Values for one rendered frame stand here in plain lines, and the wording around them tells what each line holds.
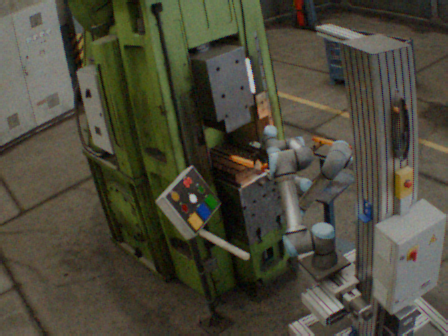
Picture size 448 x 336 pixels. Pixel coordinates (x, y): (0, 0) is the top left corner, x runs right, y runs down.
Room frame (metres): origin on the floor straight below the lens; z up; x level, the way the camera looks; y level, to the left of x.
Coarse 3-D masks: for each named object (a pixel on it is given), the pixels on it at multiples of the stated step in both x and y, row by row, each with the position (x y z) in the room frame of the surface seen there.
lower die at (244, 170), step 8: (224, 152) 3.36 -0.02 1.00; (232, 152) 3.35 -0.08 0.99; (216, 160) 3.28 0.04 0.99; (224, 160) 3.26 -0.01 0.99; (232, 160) 3.22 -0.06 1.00; (248, 160) 3.19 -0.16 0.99; (216, 168) 3.20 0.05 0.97; (224, 168) 3.17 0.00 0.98; (232, 168) 3.14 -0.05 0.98; (240, 168) 3.10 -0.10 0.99; (248, 168) 3.11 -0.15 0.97; (232, 176) 3.07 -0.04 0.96; (240, 176) 3.07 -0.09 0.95; (248, 176) 3.11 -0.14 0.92
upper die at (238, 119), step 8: (240, 112) 3.12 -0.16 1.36; (248, 112) 3.16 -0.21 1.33; (208, 120) 3.19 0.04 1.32; (224, 120) 3.05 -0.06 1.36; (232, 120) 3.08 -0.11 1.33; (240, 120) 3.12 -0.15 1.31; (248, 120) 3.15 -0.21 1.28; (216, 128) 3.13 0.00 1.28; (224, 128) 3.06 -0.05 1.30; (232, 128) 3.08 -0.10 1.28
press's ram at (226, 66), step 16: (224, 48) 3.23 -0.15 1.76; (240, 48) 3.18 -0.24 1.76; (192, 64) 3.14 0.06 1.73; (208, 64) 3.03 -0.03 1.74; (224, 64) 3.09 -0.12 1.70; (240, 64) 3.16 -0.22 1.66; (208, 80) 3.03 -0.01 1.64; (224, 80) 3.08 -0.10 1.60; (240, 80) 3.15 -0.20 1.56; (208, 96) 3.06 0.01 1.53; (224, 96) 3.07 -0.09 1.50; (240, 96) 3.14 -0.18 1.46; (208, 112) 3.08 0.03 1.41; (224, 112) 3.06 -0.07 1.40
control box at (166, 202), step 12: (192, 168) 2.84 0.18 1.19; (180, 180) 2.72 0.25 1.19; (192, 180) 2.77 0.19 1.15; (168, 192) 2.61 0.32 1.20; (180, 192) 2.66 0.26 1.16; (192, 192) 2.71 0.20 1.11; (204, 192) 2.76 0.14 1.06; (168, 204) 2.56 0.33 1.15; (180, 204) 2.59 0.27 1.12; (192, 204) 2.65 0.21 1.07; (204, 204) 2.70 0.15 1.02; (168, 216) 2.57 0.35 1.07; (180, 216) 2.53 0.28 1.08; (180, 228) 2.54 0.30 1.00; (192, 228) 2.52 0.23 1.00
